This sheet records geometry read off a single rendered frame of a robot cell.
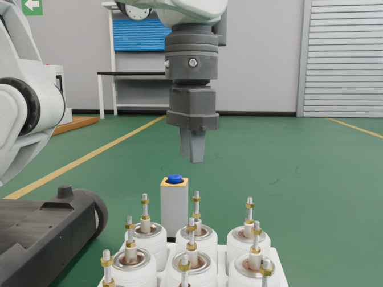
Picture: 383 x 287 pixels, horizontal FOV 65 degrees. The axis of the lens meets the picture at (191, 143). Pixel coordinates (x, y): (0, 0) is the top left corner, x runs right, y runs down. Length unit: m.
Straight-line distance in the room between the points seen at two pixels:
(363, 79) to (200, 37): 5.43
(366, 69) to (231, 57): 2.24
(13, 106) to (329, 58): 5.25
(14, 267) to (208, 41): 0.64
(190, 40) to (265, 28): 5.15
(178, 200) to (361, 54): 5.22
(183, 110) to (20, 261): 0.54
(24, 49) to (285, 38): 5.00
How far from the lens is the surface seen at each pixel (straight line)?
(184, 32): 0.48
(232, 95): 5.51
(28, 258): 0.86
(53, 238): 0.93
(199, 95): 0.47
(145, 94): 5.71
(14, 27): 0.96
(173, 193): 0.83
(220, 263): 0.75
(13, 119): 0.80
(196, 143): 0.50
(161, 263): 0.74
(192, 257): 0.60
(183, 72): 0.47
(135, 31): 5.68
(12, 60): 0.84
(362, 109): 5.88
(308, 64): 5.60
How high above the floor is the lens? 0.59
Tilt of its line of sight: 11 degrees down
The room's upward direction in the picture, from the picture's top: straight up
